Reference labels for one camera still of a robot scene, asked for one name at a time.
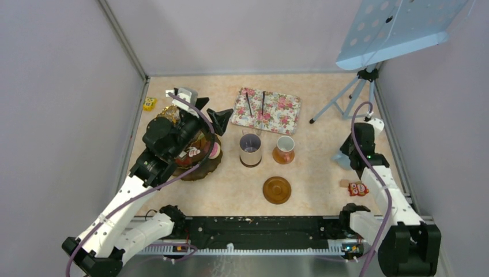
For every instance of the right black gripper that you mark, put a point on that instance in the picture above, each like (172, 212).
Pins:
(344, 148)

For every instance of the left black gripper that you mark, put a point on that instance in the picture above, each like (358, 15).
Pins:
(219, 119)

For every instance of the light blue mug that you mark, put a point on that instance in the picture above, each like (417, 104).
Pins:
(342, 160)

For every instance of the pink frosted donut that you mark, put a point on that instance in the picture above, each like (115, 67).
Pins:
(215, 151)

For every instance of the pink small cup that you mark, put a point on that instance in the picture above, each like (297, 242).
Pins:
(285, 143)

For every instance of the light wooden coaster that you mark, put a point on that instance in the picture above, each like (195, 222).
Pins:
(283, 157)

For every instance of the brown wooden lid coaster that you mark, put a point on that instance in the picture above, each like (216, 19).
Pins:
(277, 190)

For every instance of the dark wooden coaster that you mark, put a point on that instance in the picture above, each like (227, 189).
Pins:
(250, 165)

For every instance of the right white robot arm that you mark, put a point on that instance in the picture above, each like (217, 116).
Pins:
(404, 243)

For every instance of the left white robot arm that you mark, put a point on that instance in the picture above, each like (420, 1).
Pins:
(104, 247)

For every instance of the red owl snack packet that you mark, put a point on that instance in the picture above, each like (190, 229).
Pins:
(356, 188)

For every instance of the grey tripod stand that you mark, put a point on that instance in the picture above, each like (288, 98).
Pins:
(369, 76)

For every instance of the yellow snack packet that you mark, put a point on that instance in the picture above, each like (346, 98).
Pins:
(149, 104)

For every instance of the floral serving tray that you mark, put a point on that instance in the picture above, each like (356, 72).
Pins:
(267, 111)

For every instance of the blue perforated stand tray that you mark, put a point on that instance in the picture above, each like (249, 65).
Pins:
(383, 30)

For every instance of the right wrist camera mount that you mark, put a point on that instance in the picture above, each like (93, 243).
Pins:
(377, 123)

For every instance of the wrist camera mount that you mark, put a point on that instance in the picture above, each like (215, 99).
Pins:
(377, 123)
(184, 98)

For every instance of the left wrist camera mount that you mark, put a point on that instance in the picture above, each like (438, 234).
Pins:
(184, 98)

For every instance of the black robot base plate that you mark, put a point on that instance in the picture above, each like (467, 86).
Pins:
(266, 233)

